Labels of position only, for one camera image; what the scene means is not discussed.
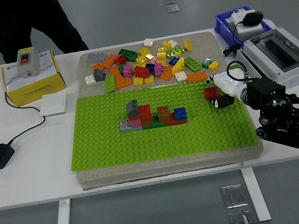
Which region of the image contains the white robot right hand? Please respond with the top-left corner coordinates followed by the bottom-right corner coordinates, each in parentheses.
top-left (204, 69), bottom-right (249, 112)

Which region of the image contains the red toy brick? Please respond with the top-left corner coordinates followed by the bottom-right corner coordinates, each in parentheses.
top-left (137, 104), bottom-right (153, 119)
top-left (133, 64), bottom-right (151, 80)
top-left (114, 54), bottom-right (128, 67)
top-left (203, 85), bottom-right (222, 101)

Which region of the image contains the green studded baseplate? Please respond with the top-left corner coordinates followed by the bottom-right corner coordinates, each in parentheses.
top-left (62, 73), bottom-right (261, 173)

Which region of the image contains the orange long brick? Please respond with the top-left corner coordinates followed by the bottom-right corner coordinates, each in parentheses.
top-left (186, 71), bottom-right (209, 84)

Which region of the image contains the lime green long brick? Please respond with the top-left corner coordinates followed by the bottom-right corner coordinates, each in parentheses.
top-left (183, 55), bottom-right (204, 74)
top-left (165, 45), bottom-right (186, 59)
top-left (103, 74), bottom-right (117, 94)

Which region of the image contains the yellow sloped brick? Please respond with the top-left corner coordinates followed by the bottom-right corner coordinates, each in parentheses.
top-left (170, 57), bottom-right (187, 77)

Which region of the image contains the orange toy brick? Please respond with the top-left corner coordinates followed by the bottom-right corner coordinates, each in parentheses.
top-left (101, 54), bottom-right (119, 70)
top-left (158, 64), bottom-right (176, 83)

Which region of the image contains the red long brick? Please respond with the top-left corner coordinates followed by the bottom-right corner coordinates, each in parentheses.
top-left (163, 110), bottom-right (189, 127)

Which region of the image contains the magenta toy brick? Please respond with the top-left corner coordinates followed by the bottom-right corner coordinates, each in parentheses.
top-left (153, 62), bottom-right (166, 78)

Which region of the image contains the brown toy brick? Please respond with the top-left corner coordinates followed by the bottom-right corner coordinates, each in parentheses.
top-left (157, 105), bottom-right (172, 124)

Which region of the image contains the dark green long brick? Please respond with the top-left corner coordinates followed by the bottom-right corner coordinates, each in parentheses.
top-left (141, 114), bottom-right (166, 131)
top-left (117, 46), bottom-right (139, 65)

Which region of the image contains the red-orange long brick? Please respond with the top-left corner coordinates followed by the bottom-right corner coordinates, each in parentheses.
top-left (127, 113), bottom-right (154, 129)

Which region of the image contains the pink toy brick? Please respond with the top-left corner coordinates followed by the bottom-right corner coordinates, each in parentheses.
top-left (129, 119), bottom-right (143, 130)
top-left (121, 64), bottom-right (135, 78)

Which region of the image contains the large orange brick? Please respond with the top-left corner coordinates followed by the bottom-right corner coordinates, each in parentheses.
top-left (108, 64), bottom-right (133, 91)

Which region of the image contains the light grey long brick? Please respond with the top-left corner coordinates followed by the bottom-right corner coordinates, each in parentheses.
top-left (86, 52), bottom-right (107, 65)
top-left (119, 117), bottom-right (144, 134)

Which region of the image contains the small orange brick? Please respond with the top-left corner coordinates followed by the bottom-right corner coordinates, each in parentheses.
top-left (91, 62), bottom-right (106, 72)

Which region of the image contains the dark grey sloped brick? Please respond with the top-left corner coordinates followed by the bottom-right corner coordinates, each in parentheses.
top-left (93, 68), bottom-right (107, 82)

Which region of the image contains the grey distribution box clear lid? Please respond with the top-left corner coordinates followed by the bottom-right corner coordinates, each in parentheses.
top-left (232, 25), bottom-right (299, 93)

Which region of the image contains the blue plastic bin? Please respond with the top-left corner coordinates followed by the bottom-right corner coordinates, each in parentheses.
top-left (212, 3), bottom-right (275, 50)

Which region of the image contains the white power socket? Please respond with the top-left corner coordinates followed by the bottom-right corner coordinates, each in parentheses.
top-left (224, 5), bottom-right (264, 36)

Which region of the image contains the black charger plug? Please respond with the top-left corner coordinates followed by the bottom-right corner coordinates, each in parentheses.
top-left (240, 10), bottom-right (265, 28)

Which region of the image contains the yellow cardboard box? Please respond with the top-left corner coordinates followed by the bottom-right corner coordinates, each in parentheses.
top-left (0, 47), bottom-right (69, 108)

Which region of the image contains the grey-brown foam mat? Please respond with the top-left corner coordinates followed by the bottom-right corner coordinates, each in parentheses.
top-left (61, 26), bottom-right (266, 191)

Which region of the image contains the black power adapter plug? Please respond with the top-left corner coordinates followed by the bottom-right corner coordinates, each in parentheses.
top-left (0, 142), bottom-right (17, 170)

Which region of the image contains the black charger cable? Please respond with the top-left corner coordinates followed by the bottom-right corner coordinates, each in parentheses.
top-left (219, 21), bottom-right (249, 57)

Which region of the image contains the grey push-button switch box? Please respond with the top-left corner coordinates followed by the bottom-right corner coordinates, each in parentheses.
top-left (14, 46), bottom-right (42, 79)

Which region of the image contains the white wall switch panel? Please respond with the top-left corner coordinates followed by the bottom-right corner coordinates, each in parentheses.
top-left (37, 92), bottom-right (70, 118)

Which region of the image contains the black power cord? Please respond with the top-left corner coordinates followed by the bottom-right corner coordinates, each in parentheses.
top-left (1, 86), bottom-right (49, 146)

